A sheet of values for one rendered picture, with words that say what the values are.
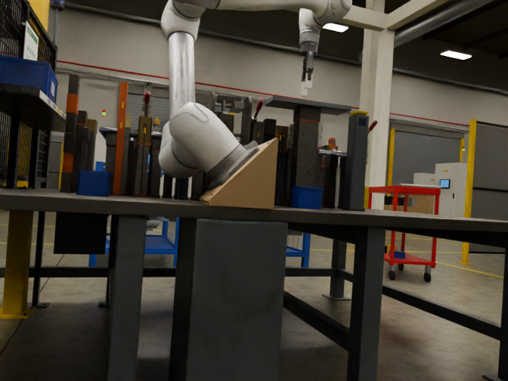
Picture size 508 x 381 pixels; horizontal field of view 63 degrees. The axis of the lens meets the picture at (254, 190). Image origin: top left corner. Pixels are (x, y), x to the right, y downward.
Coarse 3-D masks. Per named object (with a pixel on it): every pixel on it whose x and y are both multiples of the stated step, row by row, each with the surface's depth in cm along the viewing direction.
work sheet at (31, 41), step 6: (24, 24) 184; (30, 30) 191; (30, 36) 192; (36, 36) 202; (24, 42) 184; (30, 42) 192; (36, 42) 202; (24, 48) 184; (30, 48) 193; (36, 48) 203; (24, 54) 184; (30, 54) 193; (36, 54) 204
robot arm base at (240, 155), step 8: (240, 144) 139; (248, 144) 142; (256, 144) 144; (232, 152) 133; (240, 152) 135; (248, 152) 135; (256, 152) 135; (224, 160) 132; (232, 160) 133; (240, 160) 133; (216, 168) 133; (224, 168) 133; (232, 168) 132; (216, 176) 135; (224, 176) 130; (216, 184) 136
